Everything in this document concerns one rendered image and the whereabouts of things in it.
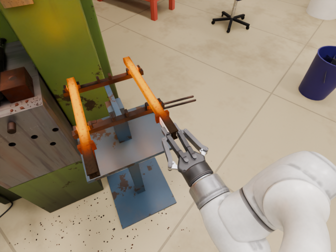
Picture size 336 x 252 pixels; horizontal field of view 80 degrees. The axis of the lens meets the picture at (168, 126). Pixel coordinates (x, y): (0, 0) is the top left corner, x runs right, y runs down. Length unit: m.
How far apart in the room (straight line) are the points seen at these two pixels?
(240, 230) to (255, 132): 1.56
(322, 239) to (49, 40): 0.99
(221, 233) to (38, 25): 0.90
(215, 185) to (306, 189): 0.19
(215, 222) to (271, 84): 2.16
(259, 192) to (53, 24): 0.88
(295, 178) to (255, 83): 2.08
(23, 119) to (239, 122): 1.65
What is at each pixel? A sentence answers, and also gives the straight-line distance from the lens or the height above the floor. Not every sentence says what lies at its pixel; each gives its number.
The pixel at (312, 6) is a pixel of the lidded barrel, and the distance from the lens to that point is 4.29.
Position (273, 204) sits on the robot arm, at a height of 1.12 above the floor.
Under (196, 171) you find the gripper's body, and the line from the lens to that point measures 0.52.
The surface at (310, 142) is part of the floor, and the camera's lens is 2.14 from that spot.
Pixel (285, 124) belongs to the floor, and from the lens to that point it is 2.16.
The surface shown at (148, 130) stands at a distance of 0.95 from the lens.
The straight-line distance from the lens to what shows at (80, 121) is 0.69.
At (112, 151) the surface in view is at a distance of 0.92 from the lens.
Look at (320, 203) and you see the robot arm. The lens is 0.43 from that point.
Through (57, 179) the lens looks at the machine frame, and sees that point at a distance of 1.34.
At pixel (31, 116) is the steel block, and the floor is 0.88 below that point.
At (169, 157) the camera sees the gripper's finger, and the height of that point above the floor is 0.98.
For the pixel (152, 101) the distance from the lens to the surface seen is 0.69.
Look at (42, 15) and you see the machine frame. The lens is 0.95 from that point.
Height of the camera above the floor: 1.47
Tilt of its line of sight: 53 degrees down
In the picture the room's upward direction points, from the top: straight up
